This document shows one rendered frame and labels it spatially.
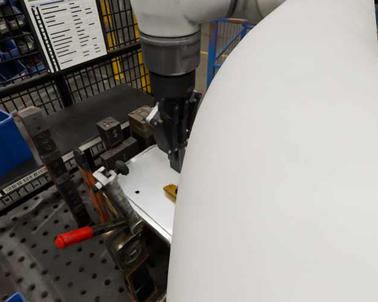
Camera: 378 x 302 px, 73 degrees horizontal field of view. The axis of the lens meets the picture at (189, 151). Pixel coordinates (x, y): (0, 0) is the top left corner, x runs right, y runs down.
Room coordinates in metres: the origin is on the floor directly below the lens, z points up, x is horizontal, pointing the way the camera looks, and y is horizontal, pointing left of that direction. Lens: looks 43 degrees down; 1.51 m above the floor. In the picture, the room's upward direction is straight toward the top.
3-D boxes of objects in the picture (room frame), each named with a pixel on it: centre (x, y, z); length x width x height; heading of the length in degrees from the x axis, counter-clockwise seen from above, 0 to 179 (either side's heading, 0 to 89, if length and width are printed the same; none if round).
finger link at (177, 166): (0.39, 0.03, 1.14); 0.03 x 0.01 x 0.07; 48
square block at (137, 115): (0.67, 0.14, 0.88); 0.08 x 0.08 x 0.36; 48
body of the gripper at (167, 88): (0.39, 0.03, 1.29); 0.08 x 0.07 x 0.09; 138
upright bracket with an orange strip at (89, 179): (0.34, 0.20, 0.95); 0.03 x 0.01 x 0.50; 48
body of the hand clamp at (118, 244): (0.27, 0.14, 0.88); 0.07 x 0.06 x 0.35; 138
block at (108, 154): (0.57, 0.21, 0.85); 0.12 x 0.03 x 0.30; 138
